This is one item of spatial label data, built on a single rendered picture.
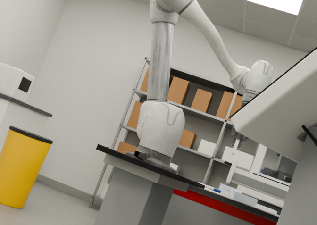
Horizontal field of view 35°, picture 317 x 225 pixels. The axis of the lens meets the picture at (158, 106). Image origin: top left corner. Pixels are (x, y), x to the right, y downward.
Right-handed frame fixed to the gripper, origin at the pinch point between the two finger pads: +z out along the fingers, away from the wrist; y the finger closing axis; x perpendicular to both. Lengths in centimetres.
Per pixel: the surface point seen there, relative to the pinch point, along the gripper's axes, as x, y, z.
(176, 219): 14.4, -15.1, 40.7
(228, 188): 57, 3, 19
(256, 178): -9.5, 13.0, 10.5
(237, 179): -9.8, 5.2, 13.6
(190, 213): 14.3, -9.6, 36.0
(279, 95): -114, 7, -5
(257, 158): 83, 13, -5
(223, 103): 384, -37, -77
